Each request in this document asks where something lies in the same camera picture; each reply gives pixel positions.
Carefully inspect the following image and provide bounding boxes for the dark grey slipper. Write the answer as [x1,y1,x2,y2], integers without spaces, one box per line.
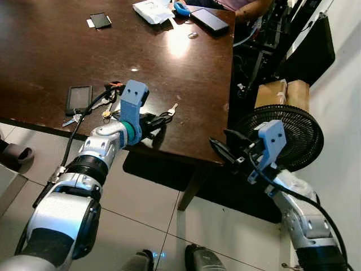
[0,140,35,171]

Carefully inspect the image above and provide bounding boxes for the grey box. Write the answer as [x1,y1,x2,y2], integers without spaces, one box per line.
[0,166,28,216]

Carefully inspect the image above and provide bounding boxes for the brown cardboard box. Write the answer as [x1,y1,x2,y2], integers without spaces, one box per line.
[254,79,311,115]

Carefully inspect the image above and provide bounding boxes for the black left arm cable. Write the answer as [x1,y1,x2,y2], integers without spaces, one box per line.
[33,85,122,207]

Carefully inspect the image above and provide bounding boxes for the white cable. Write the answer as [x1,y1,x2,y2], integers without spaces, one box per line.
[234,16,267,48]

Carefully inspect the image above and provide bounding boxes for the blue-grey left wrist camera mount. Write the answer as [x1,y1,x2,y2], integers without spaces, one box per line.
[119,80,151,130]

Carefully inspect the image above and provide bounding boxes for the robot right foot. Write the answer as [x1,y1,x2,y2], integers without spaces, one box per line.
[184,243,227,271]

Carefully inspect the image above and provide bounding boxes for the silver key bunch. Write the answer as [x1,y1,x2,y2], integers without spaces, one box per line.
[160,103,179,121]

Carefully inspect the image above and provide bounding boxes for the small black wallet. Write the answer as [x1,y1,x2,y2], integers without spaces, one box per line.
[90,12,113,29]

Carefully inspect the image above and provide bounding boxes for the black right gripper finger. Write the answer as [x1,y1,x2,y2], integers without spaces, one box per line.
[209,138,234,165]
[224,129,250,148]

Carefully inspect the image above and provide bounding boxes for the dark brown wooden table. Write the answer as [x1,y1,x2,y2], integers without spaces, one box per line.
[0,0,237,212]

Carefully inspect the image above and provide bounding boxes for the glossy black smartphone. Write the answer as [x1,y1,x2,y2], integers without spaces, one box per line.
[190,8,230,36]

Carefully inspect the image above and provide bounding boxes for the gold and silver keys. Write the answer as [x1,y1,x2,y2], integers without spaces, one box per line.
[100,105,121,121]

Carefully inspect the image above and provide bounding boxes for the black phone with grey rim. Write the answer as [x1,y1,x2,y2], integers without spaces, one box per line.
[65,85,94,117]

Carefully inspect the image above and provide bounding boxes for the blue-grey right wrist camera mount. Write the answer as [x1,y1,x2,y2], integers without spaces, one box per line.
[248,119,287,185]

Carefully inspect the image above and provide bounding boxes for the black metal frame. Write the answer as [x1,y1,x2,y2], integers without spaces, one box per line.
[232,0,322,108]

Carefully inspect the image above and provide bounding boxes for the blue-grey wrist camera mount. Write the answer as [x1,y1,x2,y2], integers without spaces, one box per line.
[248,119,287,185]
[119,80,151,130]

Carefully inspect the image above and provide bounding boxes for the blue plastic object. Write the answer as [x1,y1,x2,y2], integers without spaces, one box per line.
[173,1,192,17]

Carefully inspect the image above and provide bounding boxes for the silver key with blue tag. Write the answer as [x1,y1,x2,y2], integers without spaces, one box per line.
[61,115,83,128]

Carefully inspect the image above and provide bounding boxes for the black floor fan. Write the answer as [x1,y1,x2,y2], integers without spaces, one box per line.
[234,104,325,172]

